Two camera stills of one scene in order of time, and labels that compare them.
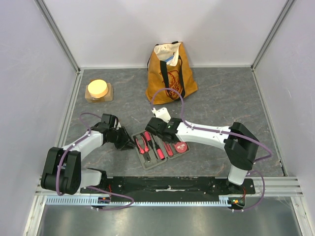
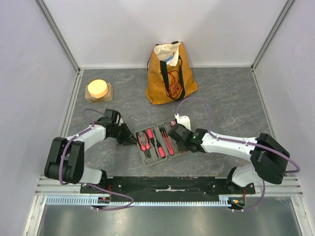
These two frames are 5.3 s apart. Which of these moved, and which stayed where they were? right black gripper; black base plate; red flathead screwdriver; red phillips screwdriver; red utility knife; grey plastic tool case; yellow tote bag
Moved: red flathead screwdriver; right black gripper; red phillips screwdriver
Stayed: grey plastic tool case; red utility knife; yellow tote bag; black base plate
